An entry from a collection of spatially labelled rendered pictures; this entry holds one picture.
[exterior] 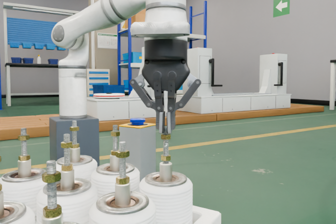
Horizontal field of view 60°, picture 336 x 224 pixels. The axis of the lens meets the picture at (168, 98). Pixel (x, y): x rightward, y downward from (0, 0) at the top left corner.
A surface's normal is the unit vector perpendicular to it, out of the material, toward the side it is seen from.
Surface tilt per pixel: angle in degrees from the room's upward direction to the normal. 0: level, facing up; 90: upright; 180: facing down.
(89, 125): 90
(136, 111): 90
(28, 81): 90
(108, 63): 90
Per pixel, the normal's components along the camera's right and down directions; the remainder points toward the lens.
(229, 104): 0.51, 0.05
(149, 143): 0.85, 0.03
